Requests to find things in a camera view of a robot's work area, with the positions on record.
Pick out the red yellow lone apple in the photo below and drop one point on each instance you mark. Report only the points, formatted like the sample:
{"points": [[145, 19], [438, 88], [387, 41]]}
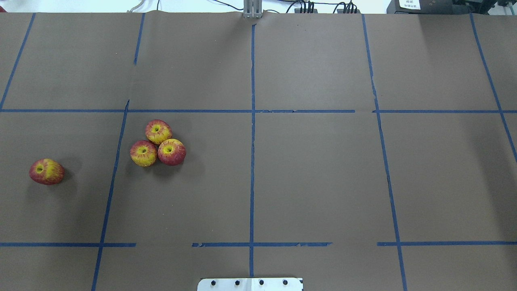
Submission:
{"points": [[46, 171]]}

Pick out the red yellow apple front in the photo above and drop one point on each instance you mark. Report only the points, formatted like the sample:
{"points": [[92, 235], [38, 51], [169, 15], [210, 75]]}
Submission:
{"points": [[172, 152]]}

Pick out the red yellow apple back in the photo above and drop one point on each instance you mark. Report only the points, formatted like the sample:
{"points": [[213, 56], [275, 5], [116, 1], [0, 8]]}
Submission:
{"points": [[157, 131]]}

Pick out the brown paper table cover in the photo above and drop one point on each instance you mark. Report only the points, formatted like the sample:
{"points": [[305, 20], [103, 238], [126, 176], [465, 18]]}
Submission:
{"points": [[357, 152]]}

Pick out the red yellow apple left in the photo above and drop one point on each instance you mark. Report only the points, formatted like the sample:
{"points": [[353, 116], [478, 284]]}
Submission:
{"points": [[143, 153]]}

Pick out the aluminium frame post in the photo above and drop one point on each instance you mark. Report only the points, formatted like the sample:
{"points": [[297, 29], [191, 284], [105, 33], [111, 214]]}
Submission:
{"points": [[252, 9]]}

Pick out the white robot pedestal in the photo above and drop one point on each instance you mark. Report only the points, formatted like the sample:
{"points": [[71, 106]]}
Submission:
{"points": [[251, 284]]}

